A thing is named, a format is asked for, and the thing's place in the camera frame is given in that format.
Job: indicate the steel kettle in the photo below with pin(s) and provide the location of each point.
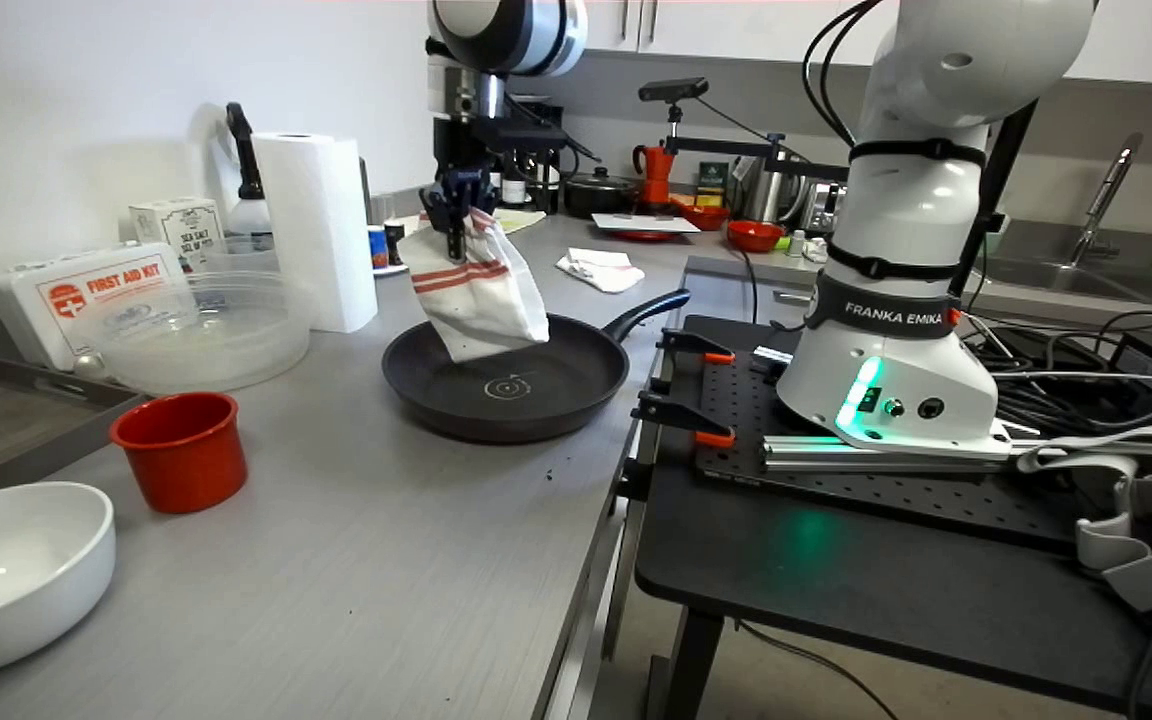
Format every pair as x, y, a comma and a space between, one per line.
777, 195

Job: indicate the dark frying pan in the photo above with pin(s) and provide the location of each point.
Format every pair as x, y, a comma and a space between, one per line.
520, 393

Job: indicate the black coffee machine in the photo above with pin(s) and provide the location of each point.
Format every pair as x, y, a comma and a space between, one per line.
536, 160

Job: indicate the crumpled white tissue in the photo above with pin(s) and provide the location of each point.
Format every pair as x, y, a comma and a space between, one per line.
601, 271

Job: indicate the silver metal bar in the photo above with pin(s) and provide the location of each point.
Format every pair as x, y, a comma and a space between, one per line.
881, 452

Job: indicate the red pitcher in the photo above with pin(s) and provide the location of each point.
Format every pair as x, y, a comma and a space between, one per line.
658, 178

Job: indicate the white paper towel roll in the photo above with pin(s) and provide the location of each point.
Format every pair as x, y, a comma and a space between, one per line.
321, 224

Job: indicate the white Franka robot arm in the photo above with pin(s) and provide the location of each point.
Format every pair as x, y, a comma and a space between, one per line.
911, 203

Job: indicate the blue spice jar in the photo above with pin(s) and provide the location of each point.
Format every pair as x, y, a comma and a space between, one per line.
378, 247

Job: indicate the clear plastic container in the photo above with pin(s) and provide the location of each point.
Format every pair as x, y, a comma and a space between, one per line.
201, 341

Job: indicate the dark spice jar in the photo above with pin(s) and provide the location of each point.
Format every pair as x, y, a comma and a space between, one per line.
398, 241

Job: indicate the black cooking pot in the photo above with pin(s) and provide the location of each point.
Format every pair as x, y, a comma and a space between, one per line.
598, 195

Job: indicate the black clamp with orange tip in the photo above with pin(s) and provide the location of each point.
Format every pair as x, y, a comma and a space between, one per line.
697, 345
680, 416

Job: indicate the white red-striped dish towel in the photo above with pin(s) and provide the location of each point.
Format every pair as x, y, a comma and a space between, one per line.
489, 303

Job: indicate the steel sink faucet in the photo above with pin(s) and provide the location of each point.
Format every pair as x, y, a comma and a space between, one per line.
1102, 195

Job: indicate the white patterned box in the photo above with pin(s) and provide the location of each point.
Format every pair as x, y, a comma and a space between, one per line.
177, 229

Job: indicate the red plastic cup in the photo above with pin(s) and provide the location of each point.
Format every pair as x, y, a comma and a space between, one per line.
183, 463

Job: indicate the white first aid kit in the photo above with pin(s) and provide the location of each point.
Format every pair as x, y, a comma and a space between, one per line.
81, 303

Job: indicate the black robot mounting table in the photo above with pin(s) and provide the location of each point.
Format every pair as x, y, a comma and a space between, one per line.
868, 573

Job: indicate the white plate with red food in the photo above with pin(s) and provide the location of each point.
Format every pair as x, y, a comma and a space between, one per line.
643, 224

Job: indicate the red bowl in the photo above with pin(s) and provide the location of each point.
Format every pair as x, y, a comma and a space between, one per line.
755, 237

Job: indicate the white round plate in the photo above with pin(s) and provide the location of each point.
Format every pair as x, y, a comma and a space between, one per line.
388, 264

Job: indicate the black camera stand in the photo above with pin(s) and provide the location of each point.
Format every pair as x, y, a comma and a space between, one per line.
672, 90

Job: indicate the white ceramic bowl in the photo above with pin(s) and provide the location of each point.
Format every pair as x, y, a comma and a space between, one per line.
11, 573

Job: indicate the white wall cabinet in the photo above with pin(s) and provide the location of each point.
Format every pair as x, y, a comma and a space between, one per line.
737, 27

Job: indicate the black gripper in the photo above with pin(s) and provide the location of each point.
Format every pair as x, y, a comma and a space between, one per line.
467, 153

